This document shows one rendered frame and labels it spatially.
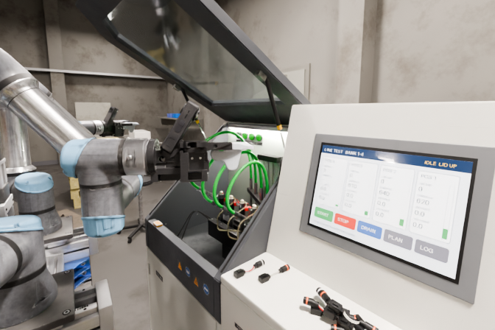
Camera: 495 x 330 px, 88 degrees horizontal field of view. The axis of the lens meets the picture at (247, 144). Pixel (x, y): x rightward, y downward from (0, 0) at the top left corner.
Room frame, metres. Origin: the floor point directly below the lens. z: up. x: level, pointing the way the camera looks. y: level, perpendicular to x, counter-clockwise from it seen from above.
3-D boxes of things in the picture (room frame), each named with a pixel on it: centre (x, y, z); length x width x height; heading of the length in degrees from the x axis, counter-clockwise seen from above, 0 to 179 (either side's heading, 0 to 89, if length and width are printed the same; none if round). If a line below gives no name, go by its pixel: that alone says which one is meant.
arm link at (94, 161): (0.50, 0.29, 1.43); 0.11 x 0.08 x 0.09; 99
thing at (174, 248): (1.07, 0.31, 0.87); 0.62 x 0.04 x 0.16; 41
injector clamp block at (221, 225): (1.14, 0.05, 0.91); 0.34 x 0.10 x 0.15; 41
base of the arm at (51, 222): (1.00, 0.86, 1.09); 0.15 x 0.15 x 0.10
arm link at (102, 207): (0.52, 0.30, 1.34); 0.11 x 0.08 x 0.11; 9
